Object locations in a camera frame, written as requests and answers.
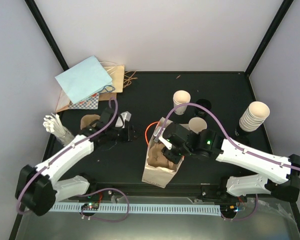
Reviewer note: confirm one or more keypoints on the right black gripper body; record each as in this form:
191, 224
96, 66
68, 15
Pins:
185, 151

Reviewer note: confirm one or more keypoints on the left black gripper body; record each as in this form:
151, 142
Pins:
120, 137

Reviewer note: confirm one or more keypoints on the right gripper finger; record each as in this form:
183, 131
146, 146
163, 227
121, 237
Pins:
161, 139
173, 156

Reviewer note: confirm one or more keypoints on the cardboard cup carrier tray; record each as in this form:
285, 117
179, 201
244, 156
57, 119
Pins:
156, 158

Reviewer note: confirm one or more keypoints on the white paper coffee cup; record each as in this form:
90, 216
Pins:
197, 124

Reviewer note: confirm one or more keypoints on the cream bear paper bag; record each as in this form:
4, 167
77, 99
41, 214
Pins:
158, 170

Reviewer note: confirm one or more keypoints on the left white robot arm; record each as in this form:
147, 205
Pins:
40, 187

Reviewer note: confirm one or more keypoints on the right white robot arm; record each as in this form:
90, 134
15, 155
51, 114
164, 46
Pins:
277, 176

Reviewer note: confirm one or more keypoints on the black paper coffee cup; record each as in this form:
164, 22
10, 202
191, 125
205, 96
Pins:
204, 103

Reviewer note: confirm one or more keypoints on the checkered paper bag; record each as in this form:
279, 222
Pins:
90, 103

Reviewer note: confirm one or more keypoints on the black cup lid stack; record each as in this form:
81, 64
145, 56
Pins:
242, 143

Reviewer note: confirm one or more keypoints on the white plastic cutlery bunch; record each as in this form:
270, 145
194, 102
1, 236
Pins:
54, 126

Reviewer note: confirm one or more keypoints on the brown kraft paper bag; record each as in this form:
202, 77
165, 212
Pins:
110, 91

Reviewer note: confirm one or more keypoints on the light blue paper bag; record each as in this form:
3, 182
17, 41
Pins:
84, 79

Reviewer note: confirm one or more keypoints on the stack of white cups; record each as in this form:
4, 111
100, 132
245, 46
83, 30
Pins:
254, 116

